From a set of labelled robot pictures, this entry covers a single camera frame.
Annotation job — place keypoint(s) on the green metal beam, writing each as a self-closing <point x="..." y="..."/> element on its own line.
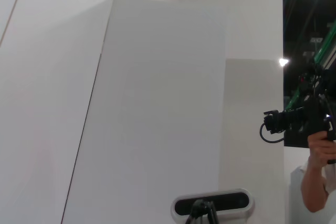
<point x="325" y="51"/>

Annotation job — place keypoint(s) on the black silver depth camera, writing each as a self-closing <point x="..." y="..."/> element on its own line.
<point x="231" y="203"/>

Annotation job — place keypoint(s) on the bright ceiling lamp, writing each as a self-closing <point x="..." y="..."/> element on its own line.
<point x="283" y="62"/>

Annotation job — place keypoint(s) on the black handheld video camera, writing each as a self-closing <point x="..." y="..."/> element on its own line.
<point x="309" y="113"/>

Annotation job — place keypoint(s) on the white shirt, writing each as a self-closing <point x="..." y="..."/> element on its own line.
<point x="296" y="179"/>

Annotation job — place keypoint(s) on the person's forearm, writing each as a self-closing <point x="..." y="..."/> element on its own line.
<point x="313" y="187"/>

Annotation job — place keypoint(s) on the person's hand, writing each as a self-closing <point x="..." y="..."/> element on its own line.
<point x="319" y="148"/>

